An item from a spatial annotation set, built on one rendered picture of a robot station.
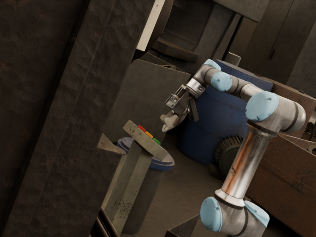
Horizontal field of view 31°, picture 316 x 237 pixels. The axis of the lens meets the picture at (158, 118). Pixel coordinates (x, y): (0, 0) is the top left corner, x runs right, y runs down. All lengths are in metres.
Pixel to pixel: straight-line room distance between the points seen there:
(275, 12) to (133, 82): 3.09
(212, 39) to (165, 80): 1.47
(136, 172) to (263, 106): 0.76
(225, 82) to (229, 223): 0.58
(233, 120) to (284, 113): 2.92
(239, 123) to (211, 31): 1.03
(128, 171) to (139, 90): 1.58
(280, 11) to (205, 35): 1.48
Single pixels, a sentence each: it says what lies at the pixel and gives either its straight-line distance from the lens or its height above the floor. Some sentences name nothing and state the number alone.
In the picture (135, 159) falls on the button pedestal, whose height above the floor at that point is 0.49.
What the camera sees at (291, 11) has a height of 1.61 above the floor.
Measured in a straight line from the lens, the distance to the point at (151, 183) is 2.89.
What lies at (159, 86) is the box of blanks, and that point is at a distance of 4.12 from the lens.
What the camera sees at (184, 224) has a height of 0.71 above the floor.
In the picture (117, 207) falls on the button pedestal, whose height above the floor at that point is 0.26.
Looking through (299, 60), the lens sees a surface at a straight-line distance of 6.31.
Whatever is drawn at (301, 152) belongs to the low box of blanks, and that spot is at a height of 0.59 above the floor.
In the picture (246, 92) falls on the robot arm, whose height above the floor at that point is 0.95.
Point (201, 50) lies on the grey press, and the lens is 5.45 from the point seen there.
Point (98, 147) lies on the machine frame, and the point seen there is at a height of 0.87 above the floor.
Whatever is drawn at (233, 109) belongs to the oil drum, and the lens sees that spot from 4.87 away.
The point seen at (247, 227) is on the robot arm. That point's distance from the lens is 2.10.
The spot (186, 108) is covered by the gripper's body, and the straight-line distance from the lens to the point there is 2.38.
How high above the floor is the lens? 1.15
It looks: 11 degrees down
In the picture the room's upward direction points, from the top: 23 degrees clockwise
